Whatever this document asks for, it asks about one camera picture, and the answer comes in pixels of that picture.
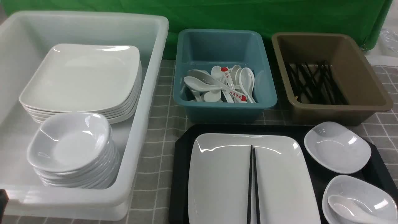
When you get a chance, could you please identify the brown plastic bin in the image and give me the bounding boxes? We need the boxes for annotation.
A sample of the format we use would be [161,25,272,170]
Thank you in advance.
[272,32,393,126]

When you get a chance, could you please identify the stack of white square plates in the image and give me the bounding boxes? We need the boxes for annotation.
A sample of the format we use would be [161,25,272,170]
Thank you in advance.
[19,44,142,124]

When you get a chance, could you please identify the large white rice plate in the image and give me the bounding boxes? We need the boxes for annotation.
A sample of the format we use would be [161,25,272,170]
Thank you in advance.
[188,133,321,224]

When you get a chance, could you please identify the pile of black chopsticks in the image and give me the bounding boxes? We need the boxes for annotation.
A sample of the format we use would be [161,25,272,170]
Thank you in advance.
[284,60,349,105]

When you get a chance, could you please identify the teal plastic bin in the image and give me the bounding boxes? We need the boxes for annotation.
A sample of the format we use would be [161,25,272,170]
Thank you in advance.
[173,29,278,123]

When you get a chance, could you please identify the stack of white small bowls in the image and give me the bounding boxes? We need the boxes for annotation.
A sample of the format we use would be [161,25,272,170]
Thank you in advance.
[26,112,121,189]

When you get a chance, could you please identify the white ceramic soup spoon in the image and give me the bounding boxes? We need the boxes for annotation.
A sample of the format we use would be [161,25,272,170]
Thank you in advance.
[327,195,397,224]

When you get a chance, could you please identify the small white dish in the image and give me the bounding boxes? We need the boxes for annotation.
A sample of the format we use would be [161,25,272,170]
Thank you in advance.
[322,175,397,224]
[303,122,372,174]

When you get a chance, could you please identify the black chopstick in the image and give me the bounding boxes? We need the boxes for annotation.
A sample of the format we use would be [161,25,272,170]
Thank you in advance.
[252,148,261,224]
[246,145,253,224]

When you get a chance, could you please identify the pile of white spoons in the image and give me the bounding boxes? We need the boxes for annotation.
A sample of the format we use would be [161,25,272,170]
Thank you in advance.
[183,65,256,103]

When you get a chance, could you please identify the grey checkered tablecloth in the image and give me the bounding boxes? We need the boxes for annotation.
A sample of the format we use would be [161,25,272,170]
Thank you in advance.
[0,59,398,224]

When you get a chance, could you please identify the black serving tray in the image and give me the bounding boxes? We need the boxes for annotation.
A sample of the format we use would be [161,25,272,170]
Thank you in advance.
[168,124,398,224]

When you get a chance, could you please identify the large white plastic bin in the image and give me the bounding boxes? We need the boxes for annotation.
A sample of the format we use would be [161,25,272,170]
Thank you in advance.
[0,11,169,223]

